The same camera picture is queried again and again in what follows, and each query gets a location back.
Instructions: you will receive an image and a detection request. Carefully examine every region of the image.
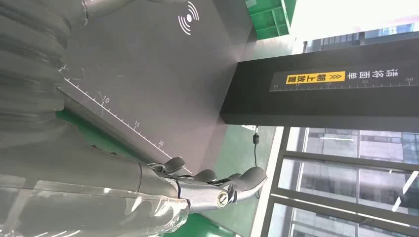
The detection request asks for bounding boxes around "thin black scanner cable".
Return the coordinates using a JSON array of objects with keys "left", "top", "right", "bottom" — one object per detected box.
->
[{"left": 252, "top": 125, "right": 261, "bottom": 168}]

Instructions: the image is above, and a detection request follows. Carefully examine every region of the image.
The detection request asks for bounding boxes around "black inbound scanner machine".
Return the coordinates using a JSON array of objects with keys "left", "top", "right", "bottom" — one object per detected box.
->
[{"left": 57, "top": 0, "right": 419, "bottom": 176}]

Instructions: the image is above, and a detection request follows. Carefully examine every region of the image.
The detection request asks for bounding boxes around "green plastic crate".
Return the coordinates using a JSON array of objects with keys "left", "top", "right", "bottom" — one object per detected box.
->
[{"left": 245, "top": 0, "right": 297, "bottom": 40}]

